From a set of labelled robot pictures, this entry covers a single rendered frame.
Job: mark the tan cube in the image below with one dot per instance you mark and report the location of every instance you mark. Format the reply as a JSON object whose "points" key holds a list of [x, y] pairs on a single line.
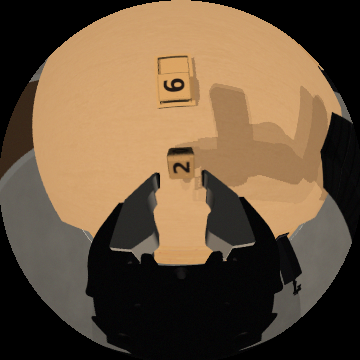
{"points": [[174, 87], [181, 163]]}

